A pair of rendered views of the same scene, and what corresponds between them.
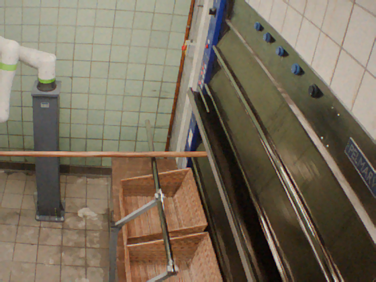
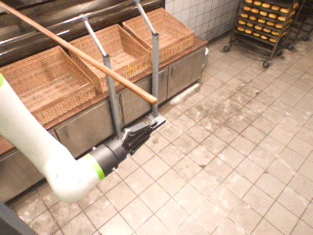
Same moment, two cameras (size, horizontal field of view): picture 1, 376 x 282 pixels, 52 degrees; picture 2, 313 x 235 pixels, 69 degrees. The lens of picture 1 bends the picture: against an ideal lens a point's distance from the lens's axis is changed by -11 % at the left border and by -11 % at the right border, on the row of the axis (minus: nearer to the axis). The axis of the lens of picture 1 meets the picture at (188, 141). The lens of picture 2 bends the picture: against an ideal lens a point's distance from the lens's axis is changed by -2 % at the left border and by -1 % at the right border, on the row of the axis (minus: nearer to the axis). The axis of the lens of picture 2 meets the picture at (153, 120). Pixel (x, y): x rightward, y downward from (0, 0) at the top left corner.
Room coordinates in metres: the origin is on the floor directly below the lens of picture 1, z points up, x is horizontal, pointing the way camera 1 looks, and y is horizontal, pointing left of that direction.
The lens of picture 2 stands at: (1.94, 1.74, 1.82)
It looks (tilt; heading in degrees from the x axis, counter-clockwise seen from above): 47 degrees down; 243
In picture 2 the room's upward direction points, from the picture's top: straight up
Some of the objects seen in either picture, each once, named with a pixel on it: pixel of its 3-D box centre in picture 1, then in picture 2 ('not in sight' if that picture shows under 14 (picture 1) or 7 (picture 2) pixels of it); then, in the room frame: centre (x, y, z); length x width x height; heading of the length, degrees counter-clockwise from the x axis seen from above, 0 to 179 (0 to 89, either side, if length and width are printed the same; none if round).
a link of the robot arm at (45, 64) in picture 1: (45, 66); not in sight; (2.47, 1.06, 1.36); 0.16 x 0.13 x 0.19; 70
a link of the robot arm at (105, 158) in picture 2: not in sight; (103, 159); (1.89, 1.29, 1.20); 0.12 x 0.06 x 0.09; 106
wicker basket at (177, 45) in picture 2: not in sight; (159, 34); (0.86, -0.23, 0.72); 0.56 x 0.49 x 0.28; 17
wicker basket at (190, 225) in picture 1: (159, 209); (46, 84); (2.02, 0.09, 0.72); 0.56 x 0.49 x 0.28; 17
